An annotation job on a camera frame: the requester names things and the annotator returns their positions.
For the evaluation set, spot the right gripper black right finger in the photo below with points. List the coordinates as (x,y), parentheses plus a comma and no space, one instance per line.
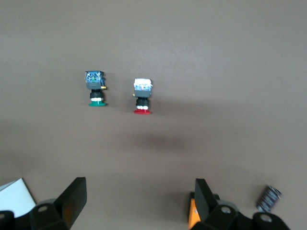
(206,203)

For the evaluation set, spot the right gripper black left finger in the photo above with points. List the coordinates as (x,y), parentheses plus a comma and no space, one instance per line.
(72,201)

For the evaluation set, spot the red push button switch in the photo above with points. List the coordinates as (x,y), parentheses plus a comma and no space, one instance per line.
(143,92)

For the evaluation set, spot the white drawer cabinet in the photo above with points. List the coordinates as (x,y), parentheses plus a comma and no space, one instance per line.
(14,198)

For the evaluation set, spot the orange block with hole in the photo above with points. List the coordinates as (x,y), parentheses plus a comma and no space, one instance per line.
(193,213)

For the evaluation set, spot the dark striped cylinder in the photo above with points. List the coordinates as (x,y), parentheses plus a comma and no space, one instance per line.
(268,198)

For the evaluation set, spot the green push button switch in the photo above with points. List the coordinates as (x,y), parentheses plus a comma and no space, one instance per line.
(94,82)

